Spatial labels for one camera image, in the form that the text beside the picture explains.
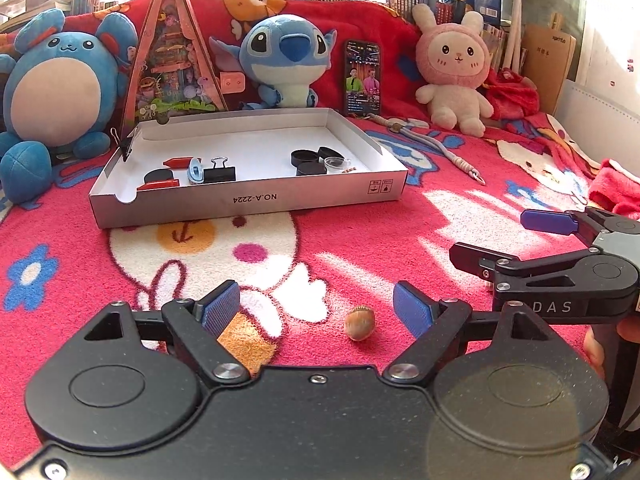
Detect large black binder clip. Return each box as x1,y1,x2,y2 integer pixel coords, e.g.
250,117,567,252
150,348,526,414
202,156,237,184

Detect black round case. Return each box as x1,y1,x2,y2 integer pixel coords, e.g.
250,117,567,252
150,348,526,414
291,146,346,167

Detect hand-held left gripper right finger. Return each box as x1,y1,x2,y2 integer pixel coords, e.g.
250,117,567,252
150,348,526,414
382,281,561,386

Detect brown cardboard board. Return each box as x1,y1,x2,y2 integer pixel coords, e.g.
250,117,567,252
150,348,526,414
520,12,576,116

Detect slim orange-red crayon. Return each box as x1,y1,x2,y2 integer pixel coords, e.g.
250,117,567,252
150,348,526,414
136,178,181,192

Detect triangular miniature house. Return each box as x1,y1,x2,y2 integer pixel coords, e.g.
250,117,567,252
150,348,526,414
122,0,246,123

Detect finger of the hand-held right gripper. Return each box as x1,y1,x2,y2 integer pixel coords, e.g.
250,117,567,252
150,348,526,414
520,208,604,241
448,241,601,291

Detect white poles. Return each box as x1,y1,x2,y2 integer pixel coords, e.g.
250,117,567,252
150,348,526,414
497,0,531,71

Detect blue alien plush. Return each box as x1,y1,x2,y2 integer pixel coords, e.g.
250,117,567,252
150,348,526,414
210,14,338,111

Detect red fleece cloth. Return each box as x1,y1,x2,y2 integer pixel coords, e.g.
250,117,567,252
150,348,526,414
587,158,640,221

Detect shallow white cardboard box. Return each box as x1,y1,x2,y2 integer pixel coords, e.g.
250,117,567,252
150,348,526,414
89,107,408,230

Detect small black binder clip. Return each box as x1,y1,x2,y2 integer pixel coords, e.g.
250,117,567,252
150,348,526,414
111,127,143,162

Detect round blue mouse plush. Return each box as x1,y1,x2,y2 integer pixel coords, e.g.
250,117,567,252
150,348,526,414
0,9,138,205

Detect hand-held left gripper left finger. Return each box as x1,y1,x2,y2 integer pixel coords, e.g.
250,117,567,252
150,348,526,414
82,280,251,386

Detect black smartphone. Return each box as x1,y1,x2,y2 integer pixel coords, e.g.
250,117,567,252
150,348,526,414
342,39,383,117

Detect pink bunny plush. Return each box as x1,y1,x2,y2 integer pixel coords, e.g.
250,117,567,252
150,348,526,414
412,3,495,137

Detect brown hazelnut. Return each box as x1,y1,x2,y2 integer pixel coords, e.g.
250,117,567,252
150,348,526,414
344,306,376,342

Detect person's right hand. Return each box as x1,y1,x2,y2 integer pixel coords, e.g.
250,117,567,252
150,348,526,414
584,316,640,379

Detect coiled grey lanyard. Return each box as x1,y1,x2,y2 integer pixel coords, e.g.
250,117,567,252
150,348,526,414
372,114,487,186

